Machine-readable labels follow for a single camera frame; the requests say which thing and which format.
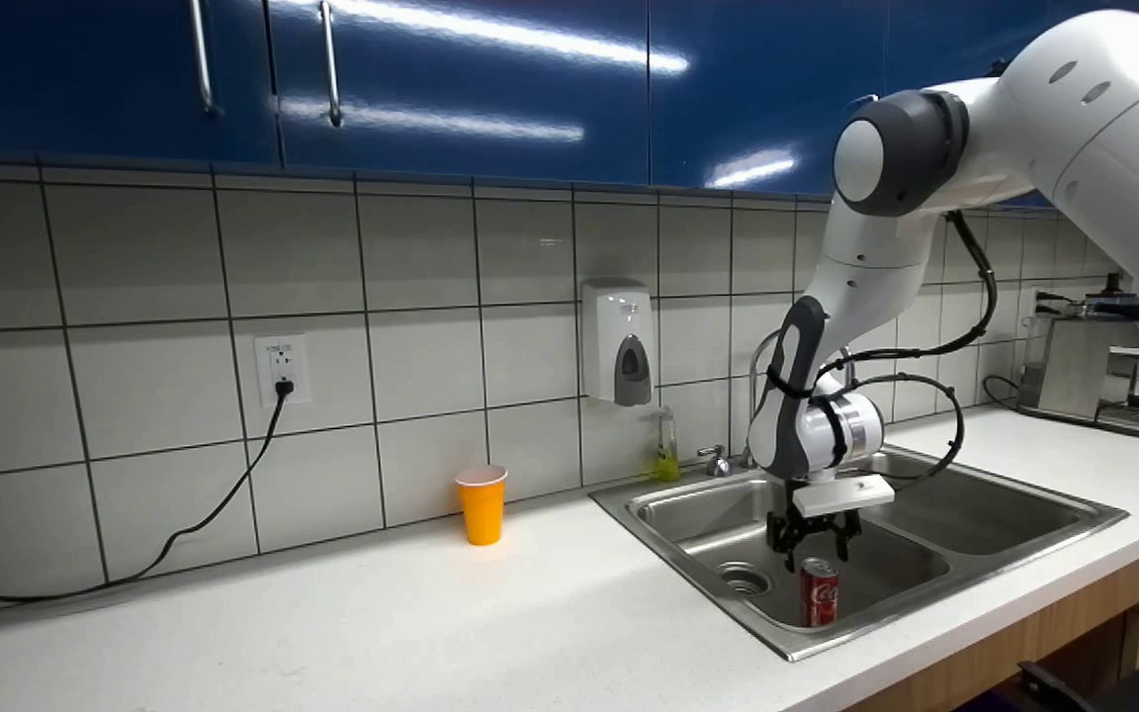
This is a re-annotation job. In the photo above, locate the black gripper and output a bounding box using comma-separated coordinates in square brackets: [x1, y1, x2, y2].
[762, 503, 867, 566]

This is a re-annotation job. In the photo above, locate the red Coca-Cola soda can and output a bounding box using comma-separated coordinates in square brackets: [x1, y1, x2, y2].
[796, 556, 846, 633]

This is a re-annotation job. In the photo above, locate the metal sink drain strainer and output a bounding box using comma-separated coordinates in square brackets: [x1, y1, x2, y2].
[713, 562, 771, 603]

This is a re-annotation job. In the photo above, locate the stainless steel double sink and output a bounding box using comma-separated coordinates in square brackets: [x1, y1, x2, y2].
[589, 444, 1135, 664]

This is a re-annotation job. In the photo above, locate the green dish soap bottle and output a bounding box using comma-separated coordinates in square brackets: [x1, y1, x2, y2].
[645, 405, 690, 486]

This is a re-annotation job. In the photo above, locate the chrome gooseneck faucet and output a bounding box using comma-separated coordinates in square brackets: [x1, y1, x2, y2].
[726, 330, 786, 482]

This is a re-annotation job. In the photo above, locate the silver espresso machine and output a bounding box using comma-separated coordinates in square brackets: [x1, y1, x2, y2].
[1011, 274, 1139, 444]

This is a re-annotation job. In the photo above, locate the orange plastic cup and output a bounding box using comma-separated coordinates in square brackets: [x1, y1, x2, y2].
[451, 462, 513, 549]

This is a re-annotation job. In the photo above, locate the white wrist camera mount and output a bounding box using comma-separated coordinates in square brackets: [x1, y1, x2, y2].
[786, 471, 902, 524]

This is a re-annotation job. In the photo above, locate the chrome faucet handle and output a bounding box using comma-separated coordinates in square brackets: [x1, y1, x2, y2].
[691, 444, 740, 479]

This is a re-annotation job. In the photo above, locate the white wall soap dispenser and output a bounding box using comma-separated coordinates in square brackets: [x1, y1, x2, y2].
[577, 283, 659, 411]

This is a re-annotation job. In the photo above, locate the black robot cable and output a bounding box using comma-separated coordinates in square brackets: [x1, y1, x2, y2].
[744, 210, 1006, 486]

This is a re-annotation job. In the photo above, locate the black power cord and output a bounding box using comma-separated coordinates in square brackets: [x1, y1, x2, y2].
[0, 375, 299, 612]

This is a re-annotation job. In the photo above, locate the blue glossy wall cabinet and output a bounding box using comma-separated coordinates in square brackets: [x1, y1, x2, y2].
[0, 0, 1139, 201]

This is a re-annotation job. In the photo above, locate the white wall outlet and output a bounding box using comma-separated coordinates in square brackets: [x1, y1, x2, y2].
[252, 333, 316, 411]

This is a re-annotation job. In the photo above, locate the silver cabinet door handle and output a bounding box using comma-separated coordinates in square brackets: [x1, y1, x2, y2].
[186, 0, 223, 122]
[311, 0, 349, 132]

